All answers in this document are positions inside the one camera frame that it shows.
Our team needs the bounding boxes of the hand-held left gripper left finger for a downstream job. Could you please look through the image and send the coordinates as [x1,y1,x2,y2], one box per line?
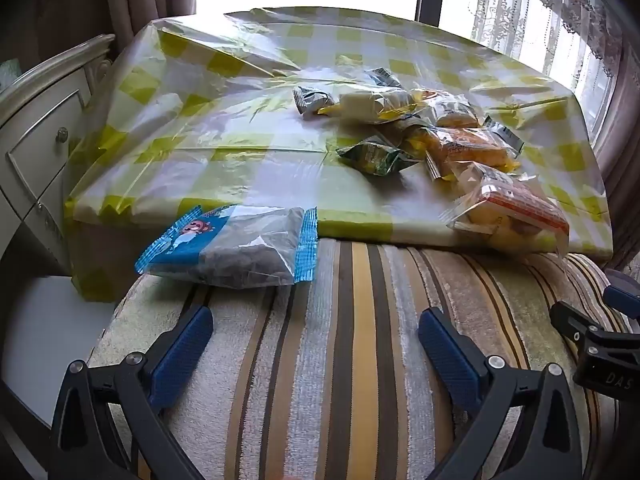
[47,305,214,480]

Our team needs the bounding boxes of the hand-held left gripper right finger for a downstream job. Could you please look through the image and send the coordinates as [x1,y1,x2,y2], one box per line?
[417,307,586,480]

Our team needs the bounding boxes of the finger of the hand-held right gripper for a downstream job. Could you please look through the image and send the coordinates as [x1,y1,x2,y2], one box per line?
[549,300,640,391]
[602,269,640,318]

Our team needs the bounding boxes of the orange label bread packet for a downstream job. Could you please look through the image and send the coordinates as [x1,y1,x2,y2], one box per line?
[446,161,571,257]

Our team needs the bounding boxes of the cream bun packet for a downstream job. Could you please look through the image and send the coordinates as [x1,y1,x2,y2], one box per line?
[320,87,418,125]

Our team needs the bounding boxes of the small silver blue snack packet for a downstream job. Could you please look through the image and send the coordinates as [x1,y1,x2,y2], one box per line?
[292,85,337,118]

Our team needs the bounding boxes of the striped plush blanket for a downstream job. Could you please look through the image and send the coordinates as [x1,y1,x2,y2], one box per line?
[87,237,636,480]

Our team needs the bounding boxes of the brown patterned curtain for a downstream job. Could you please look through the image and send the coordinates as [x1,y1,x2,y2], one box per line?
[590,10,640,271]

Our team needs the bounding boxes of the dark striped snack packet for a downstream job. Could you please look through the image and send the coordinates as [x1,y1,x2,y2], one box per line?
[482,116,525,155]

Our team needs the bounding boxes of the yellow orange bread packet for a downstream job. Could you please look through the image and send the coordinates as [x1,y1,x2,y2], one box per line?
[412,126,518,182]

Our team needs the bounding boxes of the yellow checked tablecloth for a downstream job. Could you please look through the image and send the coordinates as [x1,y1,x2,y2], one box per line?
[64,7,615,306]

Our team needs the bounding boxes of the clear wrapped bun packet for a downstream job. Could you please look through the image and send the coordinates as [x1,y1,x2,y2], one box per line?
[427,94,485,130]

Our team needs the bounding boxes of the white dresser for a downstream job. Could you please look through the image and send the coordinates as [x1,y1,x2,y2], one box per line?
[0,34,117,281]

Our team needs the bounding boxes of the dark green snack packet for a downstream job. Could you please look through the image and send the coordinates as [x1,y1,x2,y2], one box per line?
[364,67,402,92]

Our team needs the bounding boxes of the white lace curtain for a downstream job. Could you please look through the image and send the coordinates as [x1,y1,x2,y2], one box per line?
[470,0,621,126]

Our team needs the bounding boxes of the plain brown curtain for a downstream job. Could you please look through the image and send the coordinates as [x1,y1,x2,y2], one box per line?
[102,0,201,61]

